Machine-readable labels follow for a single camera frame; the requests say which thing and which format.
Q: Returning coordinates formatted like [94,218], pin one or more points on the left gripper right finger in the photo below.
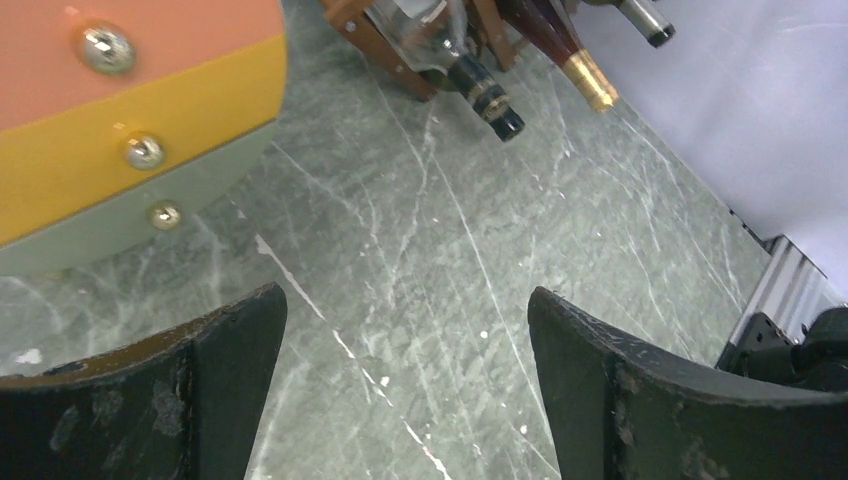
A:
[619,407]

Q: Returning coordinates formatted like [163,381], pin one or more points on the brown bottle gold foil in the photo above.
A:
[547,26]

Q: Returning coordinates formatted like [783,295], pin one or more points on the dark bottle black neck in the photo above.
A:
[645,17]

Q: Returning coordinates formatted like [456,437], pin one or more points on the clear square bottle black cap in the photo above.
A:
[432,33]

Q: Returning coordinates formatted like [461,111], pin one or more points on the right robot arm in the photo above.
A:
[818,362]

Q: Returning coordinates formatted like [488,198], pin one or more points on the cream drawer cabinet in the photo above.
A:
[120,119]

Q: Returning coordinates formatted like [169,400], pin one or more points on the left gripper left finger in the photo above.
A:
[184,403]

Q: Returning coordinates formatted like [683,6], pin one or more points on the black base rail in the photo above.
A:
[792,292]

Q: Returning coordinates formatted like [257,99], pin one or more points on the brown wooden wine rack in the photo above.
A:
[488,31]

